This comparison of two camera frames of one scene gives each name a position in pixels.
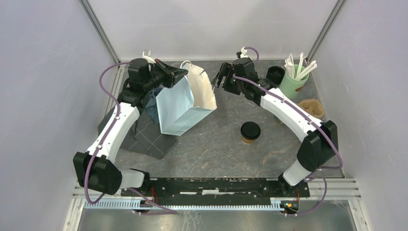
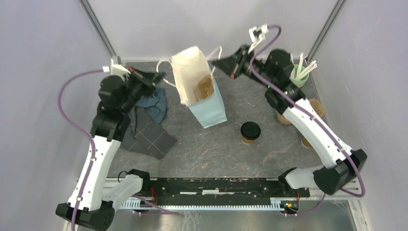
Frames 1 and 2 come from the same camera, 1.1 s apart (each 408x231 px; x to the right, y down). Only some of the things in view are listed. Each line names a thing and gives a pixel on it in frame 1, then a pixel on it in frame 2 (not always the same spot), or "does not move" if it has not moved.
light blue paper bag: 189,100 to 192,72
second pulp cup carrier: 313,107 does not move
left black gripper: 172,75 to 151,84
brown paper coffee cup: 247,141 does not move
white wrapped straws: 289,65 does not move
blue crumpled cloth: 151,107 does not move
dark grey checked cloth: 144,136 does not move
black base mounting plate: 215,190 does not move
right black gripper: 227,70 to 227,64
